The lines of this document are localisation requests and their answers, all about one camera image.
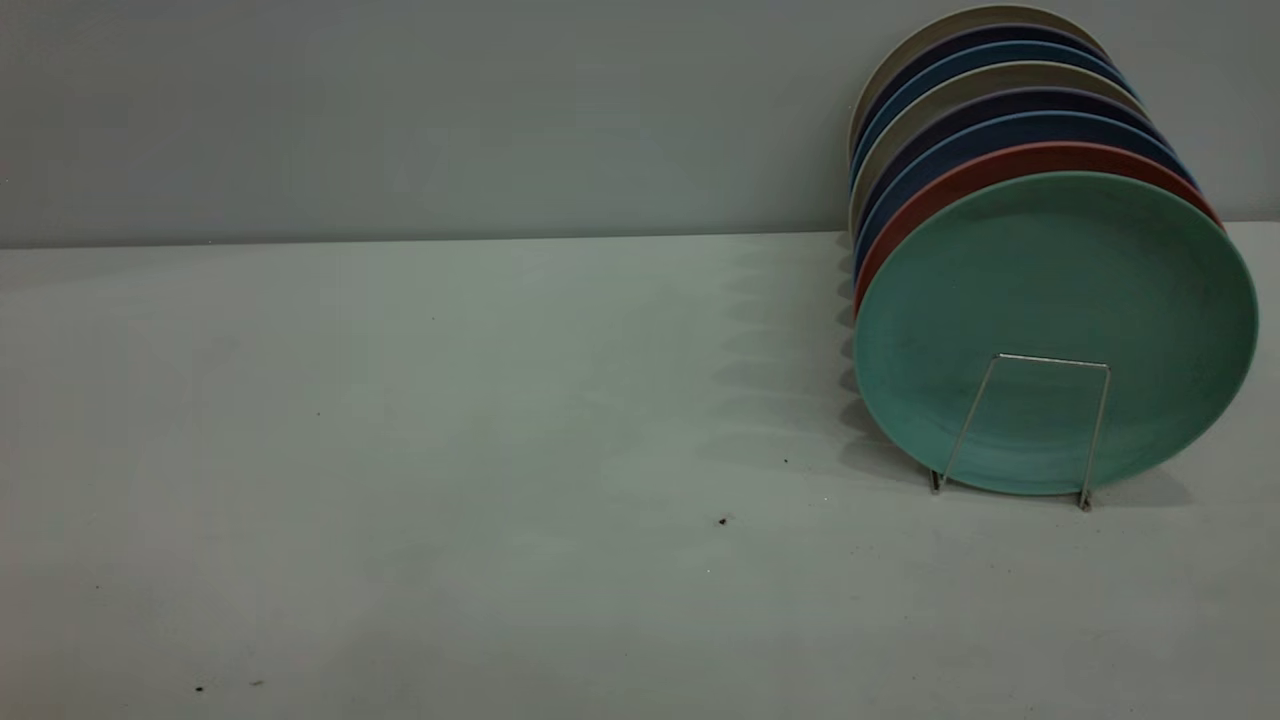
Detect green round plate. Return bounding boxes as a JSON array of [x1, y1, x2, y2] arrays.
[[852, 171, 1259, 497]]

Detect pink round plate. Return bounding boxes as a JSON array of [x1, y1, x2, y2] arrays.
[[853, 141, 1227, 322]]

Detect beige round plate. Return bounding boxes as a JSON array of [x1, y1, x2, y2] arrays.
[[847, 4, 1107, 162], [848, 62, 1147, 237]]

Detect blue plate light rim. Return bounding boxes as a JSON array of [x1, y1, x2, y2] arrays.
[[853, 112, 1199, 277]]

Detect dark purple plate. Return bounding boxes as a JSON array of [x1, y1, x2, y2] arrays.
[[853, 88, 1172, 237]]

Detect teal blue plate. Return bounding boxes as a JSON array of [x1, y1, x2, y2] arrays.
[[850, 40, 1132, 187]]

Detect dark navy plate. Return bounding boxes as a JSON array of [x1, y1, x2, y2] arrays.
[[850, 24, 1112, 162]]

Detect metal wire plate rack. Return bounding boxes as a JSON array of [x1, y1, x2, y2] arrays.
[[930, 353, 1113, 513]]

